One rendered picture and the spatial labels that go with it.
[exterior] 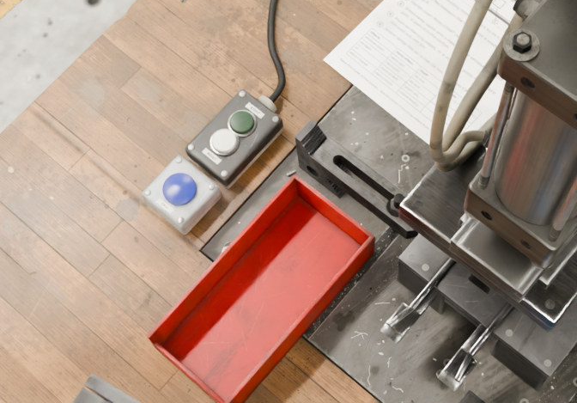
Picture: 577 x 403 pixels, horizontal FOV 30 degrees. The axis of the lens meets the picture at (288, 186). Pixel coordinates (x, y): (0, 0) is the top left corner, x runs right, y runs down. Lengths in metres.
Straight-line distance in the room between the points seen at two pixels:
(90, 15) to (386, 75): 1.27
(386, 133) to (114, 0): 1.31
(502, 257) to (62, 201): 0.59
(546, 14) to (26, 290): 0.80
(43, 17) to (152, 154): 1.25
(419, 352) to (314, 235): 0.18
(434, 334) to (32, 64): 1.47
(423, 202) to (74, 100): 0.54
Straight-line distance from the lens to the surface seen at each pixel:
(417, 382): 1.23
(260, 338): 1.24
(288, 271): 1.26
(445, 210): 1.03
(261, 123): 1.30
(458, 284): 1.17
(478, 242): 0.98
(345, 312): 1.25
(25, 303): 1.31
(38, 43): 2.52
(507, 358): 1.21
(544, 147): 0.76
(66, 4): 2.55
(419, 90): 1.35
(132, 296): 1.28
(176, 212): 1.27
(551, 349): 1.17
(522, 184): 0.83
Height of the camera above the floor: 2.11
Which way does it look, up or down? 68 degrees down
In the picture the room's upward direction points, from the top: 10 degrees counter-clockwise
